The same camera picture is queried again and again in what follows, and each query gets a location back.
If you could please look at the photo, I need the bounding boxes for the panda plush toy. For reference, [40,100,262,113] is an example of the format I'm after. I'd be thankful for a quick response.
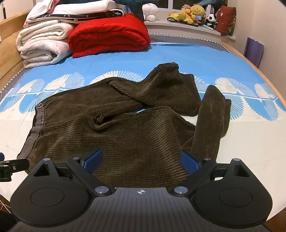
[205,13,219,28]

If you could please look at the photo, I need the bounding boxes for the dark teal cushion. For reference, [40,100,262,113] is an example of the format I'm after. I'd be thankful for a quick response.
[115,0,146,21]

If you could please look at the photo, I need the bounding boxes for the white fluffy folded blanket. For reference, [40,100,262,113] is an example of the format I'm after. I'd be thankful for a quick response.
[16,20,75,69]

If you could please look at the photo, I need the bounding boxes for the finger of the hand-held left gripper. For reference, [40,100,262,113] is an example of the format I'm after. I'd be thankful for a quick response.
[0,153,30,182]

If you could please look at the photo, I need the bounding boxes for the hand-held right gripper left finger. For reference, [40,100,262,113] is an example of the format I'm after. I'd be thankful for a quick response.
[33,149,112,197]

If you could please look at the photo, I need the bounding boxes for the white plush toy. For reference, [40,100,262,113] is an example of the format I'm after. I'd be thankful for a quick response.
[142,3,159,22]

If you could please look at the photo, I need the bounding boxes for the brown corduroy pants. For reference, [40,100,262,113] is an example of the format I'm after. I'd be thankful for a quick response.
[17,62,231,190]

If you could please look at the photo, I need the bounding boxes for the navy star-patterned blanket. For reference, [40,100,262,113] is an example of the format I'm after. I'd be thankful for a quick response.
[39,9,127,24]

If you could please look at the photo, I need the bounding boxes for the red folded blanket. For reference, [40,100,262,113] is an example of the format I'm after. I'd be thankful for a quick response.
[68,13,151,59]

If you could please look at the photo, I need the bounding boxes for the yellow plush toy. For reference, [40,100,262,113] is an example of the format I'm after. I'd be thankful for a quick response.
[190,5,207,18]
[167,10,195,24]

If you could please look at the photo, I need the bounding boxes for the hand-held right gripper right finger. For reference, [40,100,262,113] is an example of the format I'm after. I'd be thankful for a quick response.
[172,150,251,197]

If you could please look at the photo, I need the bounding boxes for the dark red cushion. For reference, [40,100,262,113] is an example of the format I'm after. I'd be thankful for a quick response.
[215,6,237,36]

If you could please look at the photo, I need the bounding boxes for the wooden bed frame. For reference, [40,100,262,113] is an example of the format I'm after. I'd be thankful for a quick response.
[0,10,286,112]

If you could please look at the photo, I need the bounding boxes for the white folded quilt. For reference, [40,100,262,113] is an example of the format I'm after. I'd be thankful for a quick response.
[22,0,122,28]

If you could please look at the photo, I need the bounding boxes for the purple bag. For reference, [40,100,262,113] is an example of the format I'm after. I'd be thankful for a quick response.
[243,37,265,68]

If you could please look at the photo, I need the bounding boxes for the blue and white patterned bedsheet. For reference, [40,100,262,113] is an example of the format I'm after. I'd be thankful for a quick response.
[0,41,284,232]

